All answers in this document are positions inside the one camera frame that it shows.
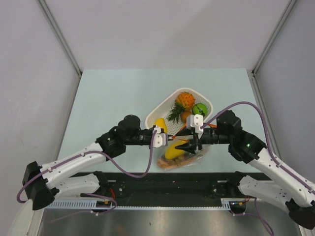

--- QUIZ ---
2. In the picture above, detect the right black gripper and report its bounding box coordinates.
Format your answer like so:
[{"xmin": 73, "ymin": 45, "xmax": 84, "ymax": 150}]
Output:
[{"xmin": 175, "ymin": 125, "xmax": 231, "ymax": 154}]

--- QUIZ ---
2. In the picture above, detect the yellow mango front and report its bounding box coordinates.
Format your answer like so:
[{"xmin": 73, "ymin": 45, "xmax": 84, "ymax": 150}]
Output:
[{"xmin": 164, "ymin": 140, "xmax": 186, "ymax": 160}]

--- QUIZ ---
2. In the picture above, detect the yellow mango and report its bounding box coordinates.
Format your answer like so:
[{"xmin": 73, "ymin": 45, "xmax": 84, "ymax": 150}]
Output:
[
  {"xmin": 164, "ymin": 140, "xmax": 186, "ymax": 160},
  {"xmin": 155, "ymin": 118, "xmax": 168, "ymax": 134}
]

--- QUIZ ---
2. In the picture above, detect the clear zip bag red zipper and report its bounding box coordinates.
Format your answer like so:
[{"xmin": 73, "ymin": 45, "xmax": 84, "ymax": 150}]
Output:
[{"xmin": 157, "ymin": 134, "xmax": 210, "ymax": 171}]

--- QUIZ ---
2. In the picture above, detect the brown longan bunch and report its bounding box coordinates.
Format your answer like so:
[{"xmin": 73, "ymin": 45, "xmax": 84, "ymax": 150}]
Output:
[{"xmin": 167, "ymin": 156, "xmax": 189, "ymax": 165}]

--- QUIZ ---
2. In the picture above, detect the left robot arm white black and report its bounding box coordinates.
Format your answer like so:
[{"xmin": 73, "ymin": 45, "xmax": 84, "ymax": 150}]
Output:
[{"xmin": 17, "ymin": 115, "xmax": 170, "ymax": 210}]

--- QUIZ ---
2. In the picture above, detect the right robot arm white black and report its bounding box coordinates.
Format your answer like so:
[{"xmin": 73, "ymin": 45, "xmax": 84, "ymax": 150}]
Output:
[{"xmin": 175, "ymin": 110, "xmax": 315, "ymax": 230}]

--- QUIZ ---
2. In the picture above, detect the yellow mango rear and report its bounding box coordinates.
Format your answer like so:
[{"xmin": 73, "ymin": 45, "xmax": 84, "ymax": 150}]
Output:
[{"xmin": 155, "ymin": 118, "xmax": 168, "ymax": 134}]

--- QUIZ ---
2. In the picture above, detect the white plastic basket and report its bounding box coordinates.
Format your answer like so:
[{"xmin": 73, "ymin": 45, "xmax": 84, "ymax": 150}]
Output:
[{"xmin": 145, "ymin": 88, "xmax": 213, "ymax": 136}]

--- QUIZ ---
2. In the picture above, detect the brown kiwi fruit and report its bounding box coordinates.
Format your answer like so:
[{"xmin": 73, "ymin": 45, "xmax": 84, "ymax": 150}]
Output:
[{"xmin": 181, "ymin": 111, "xmax": 192, "ymax": 123}]

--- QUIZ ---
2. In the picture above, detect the bright green apple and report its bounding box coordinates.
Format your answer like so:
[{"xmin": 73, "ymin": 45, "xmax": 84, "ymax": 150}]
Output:
[{"xmin": 192, "ymin": 103, "xmax": 208, "ymax": 116}]

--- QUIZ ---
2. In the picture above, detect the orange spiky fruit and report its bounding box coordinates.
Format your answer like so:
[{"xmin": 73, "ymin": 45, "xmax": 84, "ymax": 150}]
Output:
[{"xmin": 167, "ymin": 91, "xmax": 195, "ymax": 123}]

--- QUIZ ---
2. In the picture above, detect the light blue table mat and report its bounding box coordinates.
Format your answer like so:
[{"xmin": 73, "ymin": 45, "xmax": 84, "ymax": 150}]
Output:
[{"xmin": 58, "ymin": 68, "xmax": 266, "ymax": 173}]

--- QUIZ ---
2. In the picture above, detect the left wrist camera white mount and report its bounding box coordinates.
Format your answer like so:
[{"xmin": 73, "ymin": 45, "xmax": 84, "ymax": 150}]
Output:
[{"xmin": 150, "ymin": 125, "xmax": 168, "ymax": 148}]

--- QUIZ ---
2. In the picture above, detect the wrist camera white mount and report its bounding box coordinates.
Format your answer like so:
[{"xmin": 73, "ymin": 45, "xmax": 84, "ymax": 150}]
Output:
[
  {"xmin": 150, "ymin": 125, "xmax": 168, "ymax": 148},
  {"xmin": 186, "ymin": 114, "xmax": 204, "ymax": 139}
]

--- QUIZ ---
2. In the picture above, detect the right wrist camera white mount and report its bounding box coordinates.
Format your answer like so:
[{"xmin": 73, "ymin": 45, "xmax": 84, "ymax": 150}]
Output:
[{"xmin": 186, "ymin": 114, "xmax": 204, "ymax": 139}]

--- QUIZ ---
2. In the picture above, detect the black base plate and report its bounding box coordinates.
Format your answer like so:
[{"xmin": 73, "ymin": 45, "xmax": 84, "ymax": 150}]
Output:
[{"xmin": 81, "ymin": 172, "xmax": 274, "ymax": 207}]

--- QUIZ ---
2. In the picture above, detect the white slotted cable duct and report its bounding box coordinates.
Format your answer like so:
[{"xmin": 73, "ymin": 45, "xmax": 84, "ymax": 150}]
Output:
[{"xmin": 46, "ymin": 198, "xmax": 247, "ymax": 211}]

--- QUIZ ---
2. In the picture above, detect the right aluminium corner post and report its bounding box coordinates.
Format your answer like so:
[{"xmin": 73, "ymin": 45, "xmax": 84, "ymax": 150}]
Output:
[{"xmin": 252, "ymin": 0, "xmax": 298, "ymax": 74}]

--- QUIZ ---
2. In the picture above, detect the aluminium corner post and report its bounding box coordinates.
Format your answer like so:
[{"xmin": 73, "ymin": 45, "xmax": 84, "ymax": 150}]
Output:
[
  {"xmin": 36, "ymin": 0, "xmax": 83, "ymax": 74},
  {"xmin": 252, "ymin": 0, "xmax": 298, "ymax": 74}
]

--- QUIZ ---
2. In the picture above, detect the left aluminium corner post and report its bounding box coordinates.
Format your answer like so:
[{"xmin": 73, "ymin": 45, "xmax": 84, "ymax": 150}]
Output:
[{"xmin": 36, "ymin": 0, "xmax": 83, "ymax": 74}]

